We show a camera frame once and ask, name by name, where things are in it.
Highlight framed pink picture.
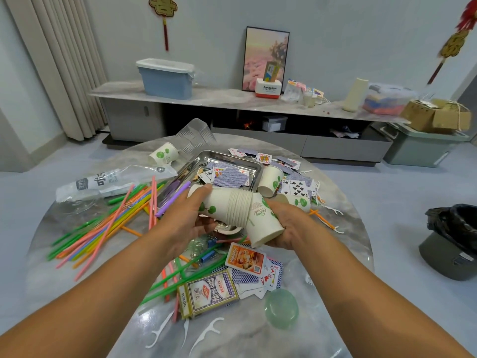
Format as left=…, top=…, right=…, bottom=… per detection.
left=241, top=26, right=290, bottom=92

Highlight beige curtain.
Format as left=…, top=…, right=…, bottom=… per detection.
left=3, top=0, right=109, bottom=142

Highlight clear printed plastic bag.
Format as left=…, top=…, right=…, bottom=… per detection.
left=56, top=164, right=180, bottom=204

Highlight white box in cabinet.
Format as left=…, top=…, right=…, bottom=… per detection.
left=261, top=115, right=289, bottom=133

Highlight red gold string wall hanging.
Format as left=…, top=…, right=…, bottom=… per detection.
left=426, top=0, right=477, bottom=87

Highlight colourful matchbox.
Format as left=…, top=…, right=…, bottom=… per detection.
left=177, top=269, right=240, bottom=319

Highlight white and red small box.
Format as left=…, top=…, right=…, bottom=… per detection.
left=254, top=78, right=283, bottom=99

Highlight pile of colourful straws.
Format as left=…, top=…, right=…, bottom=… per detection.
left=48, top=175, right=345, bottom=324

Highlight grey cabinet with marble top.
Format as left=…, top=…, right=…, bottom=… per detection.
left=88, top=80, right=407, bottom=165

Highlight pale green plastic lid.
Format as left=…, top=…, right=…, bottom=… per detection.
left=264, top=288, right=300, bottom=330

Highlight person's left forearm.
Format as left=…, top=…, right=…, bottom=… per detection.
left=0, top=231, right=195, bottom=358

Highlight clear bag of snacks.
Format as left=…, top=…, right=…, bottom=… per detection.
left=283, top=80, right=307, bottom=103

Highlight person's right forearm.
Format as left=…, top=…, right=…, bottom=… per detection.
left=294, top=223, right=474, bottom=358

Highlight person's right hand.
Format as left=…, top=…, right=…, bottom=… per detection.
left=261, top=197, right=329, bottom=252

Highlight blue storage box white lid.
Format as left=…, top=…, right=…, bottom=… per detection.
left=136, top=58, right=196, bottom=100

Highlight grey green storage bin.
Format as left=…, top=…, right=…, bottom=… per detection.
left=373, top=120, right=471, bottom=169

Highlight pile of playing cards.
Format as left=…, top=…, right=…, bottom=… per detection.
left=197, top=147, right=321, bottom=299

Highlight green-print paper cup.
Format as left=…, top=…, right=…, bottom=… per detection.
left=282, top=191, right=313, bottom=215
left=149, top=141, right=180, bottom=166
left=244, top=199, right=288, bottom=248
left=255, top=165, right=285, bottom=198

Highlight cream paper roll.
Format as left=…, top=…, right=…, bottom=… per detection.
left=342, top=77, right=371, bottom=112

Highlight clear storage box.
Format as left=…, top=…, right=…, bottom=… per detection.
left=363, top=83, right=417, bottom=116

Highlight metal tray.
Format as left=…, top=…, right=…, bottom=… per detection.
left=158, top=150, right=264, bottom=221

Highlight trash bin with black bag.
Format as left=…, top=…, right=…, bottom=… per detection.
left=419, top=203, right=477, bottom=282

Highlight clear ribbed organizer box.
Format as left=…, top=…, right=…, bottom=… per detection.
left=175, top=117, right=217, bottom=152

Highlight cardboard box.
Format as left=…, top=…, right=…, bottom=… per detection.
left=401, top=98, right=473, bottom=133

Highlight small colourful box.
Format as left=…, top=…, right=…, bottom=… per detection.
left=264, top=62, right=282, bottom=81

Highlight person's left hand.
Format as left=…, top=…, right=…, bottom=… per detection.
left=153, top=184, right=217, bottom=254

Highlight loose papers in cabinet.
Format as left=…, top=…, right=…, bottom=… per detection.
left=330, top=126, right=361, bottom=139

